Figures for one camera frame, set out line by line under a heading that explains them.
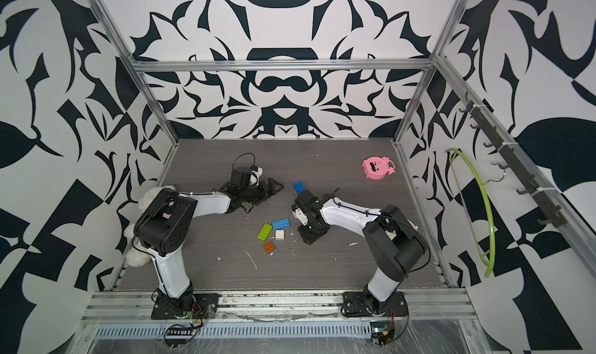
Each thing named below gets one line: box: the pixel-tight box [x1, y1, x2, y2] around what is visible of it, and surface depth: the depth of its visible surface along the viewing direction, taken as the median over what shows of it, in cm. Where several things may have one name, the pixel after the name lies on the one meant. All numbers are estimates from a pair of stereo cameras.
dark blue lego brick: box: [293, 181, 305, 195], surface depth 98 cm
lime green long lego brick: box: [256, 222, 273, 242], surface depth 91 cm
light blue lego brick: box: [272, 218, 291, 230], surface depth 93 cm
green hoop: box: [444, 148, 496, 278], surface depth 70 cm
